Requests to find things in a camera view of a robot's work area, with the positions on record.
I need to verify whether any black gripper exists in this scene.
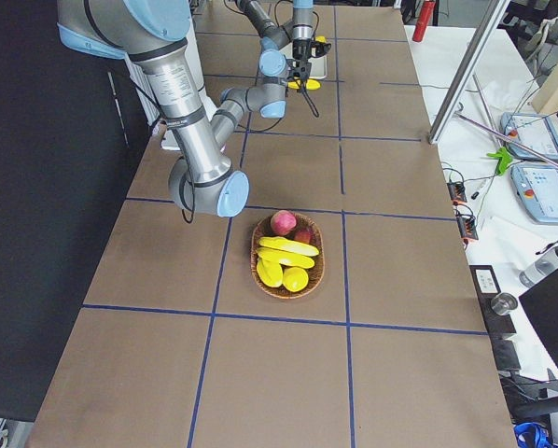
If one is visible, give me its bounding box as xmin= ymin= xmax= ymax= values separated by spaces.
xmin=287 ymin=59 xmax=311 ymax=80
xmin=292 ymin=38 xmax=312 ymax=60

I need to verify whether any woven wicker basket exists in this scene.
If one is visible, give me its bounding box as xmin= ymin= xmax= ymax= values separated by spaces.
xmin=250 ymin=210 xmax=325 ymax=300

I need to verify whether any cream bear tray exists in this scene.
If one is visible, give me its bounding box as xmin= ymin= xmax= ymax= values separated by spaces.
xmin=280 ymin=42 xmax=328 ymax=79

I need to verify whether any red cylinder bottle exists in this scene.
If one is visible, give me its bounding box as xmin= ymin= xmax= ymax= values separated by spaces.
xmin=412 ymin=0 xmax=437 ymax=43

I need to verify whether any pink green apple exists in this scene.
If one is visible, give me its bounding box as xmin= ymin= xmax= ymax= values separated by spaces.
xmin=270 ymin=210 xmax=298 ymax=236

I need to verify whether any dark red apple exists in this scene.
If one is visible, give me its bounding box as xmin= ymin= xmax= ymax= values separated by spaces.
xmin=294 ymin=226 xmax=314 ymax=245

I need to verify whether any black orange connector block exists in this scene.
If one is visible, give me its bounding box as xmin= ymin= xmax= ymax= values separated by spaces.
xmin=447 ymin=181 xmax=467 ymax=205

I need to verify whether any yellow lemon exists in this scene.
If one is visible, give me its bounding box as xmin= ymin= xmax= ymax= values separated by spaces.
xmin=283 ymin=267 xmax=309 ymax=292

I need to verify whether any green clip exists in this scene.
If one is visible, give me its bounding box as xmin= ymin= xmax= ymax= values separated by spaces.
xmin=486 ymin=147 xmax=513 ymax=176

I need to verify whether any far teach pendant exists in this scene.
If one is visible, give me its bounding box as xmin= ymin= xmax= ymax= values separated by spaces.
xmin=500 ymin=112 xmax=558 ymax=161

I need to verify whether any teach pendant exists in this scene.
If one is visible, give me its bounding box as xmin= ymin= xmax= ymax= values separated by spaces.
xmin=510 ymin=163 xmax=558 ymax=225
xmin=500 ymin=112 xmax=558 ymax=161

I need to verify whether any near teach pendant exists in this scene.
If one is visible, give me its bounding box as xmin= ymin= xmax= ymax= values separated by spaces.
xmin=510 ymin=163 xmax=558 ymax=225

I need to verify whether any long metal grabber rod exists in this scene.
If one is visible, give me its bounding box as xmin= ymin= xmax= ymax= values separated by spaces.
xmin=456 ymin=74 xmax=558 ymax=176

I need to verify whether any metal weight cylinder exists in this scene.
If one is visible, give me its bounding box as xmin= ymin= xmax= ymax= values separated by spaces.
xmin=490 ymin=292 xmax=519 ymax=316

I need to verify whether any grey water bottle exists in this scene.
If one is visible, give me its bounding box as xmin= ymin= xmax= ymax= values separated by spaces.
xmin=519 ymin=240 xmax=558 ymax=287

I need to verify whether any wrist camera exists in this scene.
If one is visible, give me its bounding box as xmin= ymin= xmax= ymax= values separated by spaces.
xmin=310 ymin=40 xmax=331 ymax=59

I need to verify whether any white camera post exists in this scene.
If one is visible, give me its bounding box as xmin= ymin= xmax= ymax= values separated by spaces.
xmin=160 ymin=23 xmax=217 ymax=151

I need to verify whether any aluminium frame post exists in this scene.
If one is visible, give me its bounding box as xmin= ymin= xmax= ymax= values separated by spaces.
xmin=428 ymin=0 xmax=510 ymax=144

